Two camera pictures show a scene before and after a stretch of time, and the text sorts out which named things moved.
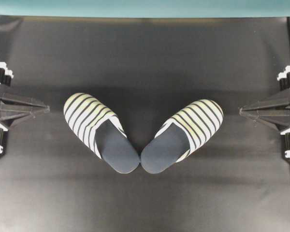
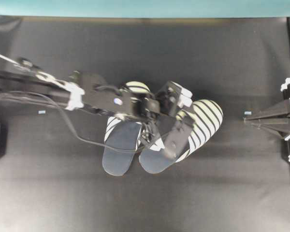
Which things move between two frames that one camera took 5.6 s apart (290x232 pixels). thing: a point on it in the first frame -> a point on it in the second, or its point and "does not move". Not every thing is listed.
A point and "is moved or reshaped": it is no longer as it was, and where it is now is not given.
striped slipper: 182,136 does not move
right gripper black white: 282,118 -> 286,130
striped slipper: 100,128 is moved or reshaped
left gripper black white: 0,74 -> 142,107
